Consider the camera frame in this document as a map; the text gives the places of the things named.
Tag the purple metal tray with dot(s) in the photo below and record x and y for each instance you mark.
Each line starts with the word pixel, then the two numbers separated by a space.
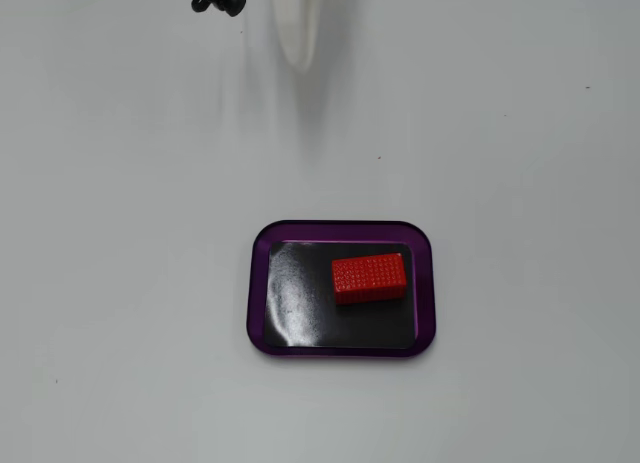
pixel 350 328

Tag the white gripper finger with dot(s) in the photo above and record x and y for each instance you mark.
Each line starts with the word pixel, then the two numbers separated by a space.
pixel 299 28

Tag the red studded block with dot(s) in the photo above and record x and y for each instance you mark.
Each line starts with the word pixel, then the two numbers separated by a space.
pixel 367 278

